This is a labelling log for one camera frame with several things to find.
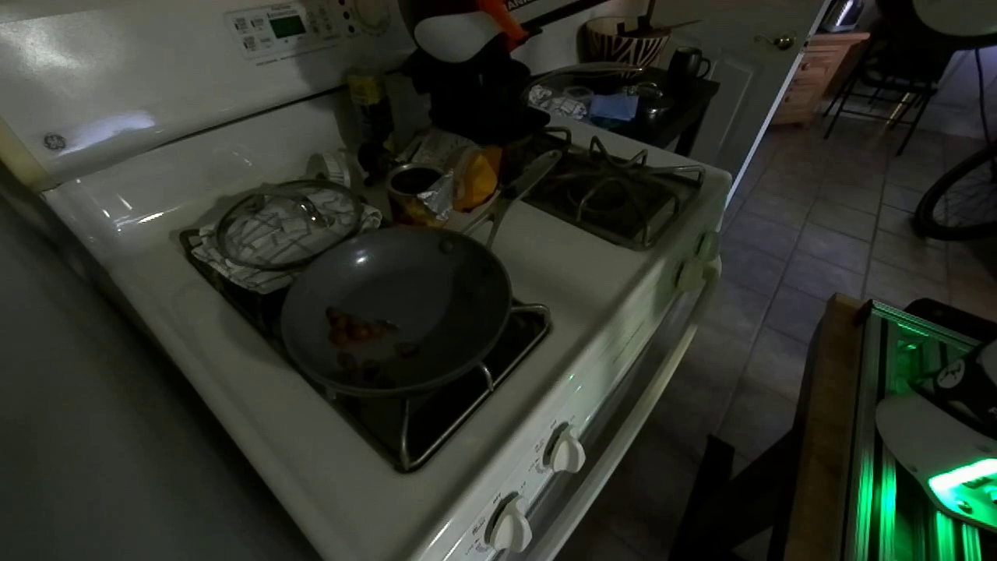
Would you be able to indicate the blue sponge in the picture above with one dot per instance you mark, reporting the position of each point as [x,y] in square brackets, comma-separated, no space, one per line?
[616,108]

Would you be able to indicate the red brown food bits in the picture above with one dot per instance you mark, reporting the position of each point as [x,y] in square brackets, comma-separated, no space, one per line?
[361,331]

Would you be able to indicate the crumpled aluminium foil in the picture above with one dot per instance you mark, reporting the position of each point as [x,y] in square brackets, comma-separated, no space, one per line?
[223,265]

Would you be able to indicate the bicycle wheel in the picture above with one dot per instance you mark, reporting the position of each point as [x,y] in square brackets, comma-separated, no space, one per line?
[952,198]

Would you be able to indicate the green lit aluminium frame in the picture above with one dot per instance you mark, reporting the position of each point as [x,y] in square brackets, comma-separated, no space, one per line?
[892,499]

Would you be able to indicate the white stove knob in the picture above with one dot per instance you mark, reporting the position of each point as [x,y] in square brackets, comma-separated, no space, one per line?
[509,525]
[711,246]
[694,273]
[565,450]

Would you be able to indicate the white GE gas stove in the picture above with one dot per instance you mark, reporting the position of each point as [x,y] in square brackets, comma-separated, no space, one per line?
[580,280]

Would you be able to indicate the small metal cup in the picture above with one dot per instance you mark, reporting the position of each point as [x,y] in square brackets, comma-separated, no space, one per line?
[420,191]

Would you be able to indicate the white door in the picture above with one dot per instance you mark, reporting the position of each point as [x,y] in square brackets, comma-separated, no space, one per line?
[751,93]

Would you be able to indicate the orange round item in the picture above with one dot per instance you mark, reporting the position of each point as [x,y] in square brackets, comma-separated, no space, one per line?
[477,178]

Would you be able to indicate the zebra striped bowl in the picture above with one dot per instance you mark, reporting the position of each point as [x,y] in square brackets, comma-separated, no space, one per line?
[626,43]

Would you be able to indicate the dark metal chair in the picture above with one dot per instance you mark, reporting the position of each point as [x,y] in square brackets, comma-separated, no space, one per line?
[883,71]

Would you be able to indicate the gray frying pan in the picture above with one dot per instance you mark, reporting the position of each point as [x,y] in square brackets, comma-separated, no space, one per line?
[416,280]

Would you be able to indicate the brown cardboard box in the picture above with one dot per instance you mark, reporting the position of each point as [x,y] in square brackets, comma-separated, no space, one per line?
[826,79]

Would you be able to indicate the brown wooden board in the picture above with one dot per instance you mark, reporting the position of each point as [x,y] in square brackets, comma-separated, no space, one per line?
[826,438]

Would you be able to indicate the black burner grate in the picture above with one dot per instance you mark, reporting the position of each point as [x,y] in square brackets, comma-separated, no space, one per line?
[455,416]
[612,198]

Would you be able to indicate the black cooking pot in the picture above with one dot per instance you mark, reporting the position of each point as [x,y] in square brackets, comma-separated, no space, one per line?
[518,123]

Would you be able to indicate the black mug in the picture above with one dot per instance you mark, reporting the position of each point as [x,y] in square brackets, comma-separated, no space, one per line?
[687,70]

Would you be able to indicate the black side table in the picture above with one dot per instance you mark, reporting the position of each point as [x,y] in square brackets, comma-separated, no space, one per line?
[687,114]

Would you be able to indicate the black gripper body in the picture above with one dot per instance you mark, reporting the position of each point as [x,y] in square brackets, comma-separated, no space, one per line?
[468,79]

